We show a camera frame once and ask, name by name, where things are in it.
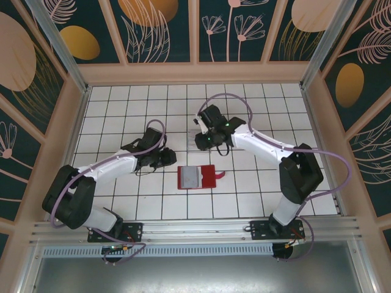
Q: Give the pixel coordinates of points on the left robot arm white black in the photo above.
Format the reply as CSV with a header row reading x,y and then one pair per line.
x,y
107,168

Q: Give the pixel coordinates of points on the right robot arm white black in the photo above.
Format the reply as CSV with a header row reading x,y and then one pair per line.
x,y
259,143

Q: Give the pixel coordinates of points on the grey metal sheet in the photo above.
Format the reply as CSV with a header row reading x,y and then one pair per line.
x,y
195,274

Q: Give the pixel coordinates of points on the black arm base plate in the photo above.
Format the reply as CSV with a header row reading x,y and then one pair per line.
x,y
134,230
259,230

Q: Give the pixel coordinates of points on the red card holder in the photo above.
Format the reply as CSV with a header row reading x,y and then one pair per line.
x,y
209,177

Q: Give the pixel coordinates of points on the aluminium frame post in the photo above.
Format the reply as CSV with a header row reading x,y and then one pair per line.
x,y
317,55
65,61

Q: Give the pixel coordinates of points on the aluminium mounting rail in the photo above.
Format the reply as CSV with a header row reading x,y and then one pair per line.
x,y
195,229

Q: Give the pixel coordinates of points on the small circuit board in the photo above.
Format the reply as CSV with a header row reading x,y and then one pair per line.
x,y
114,248

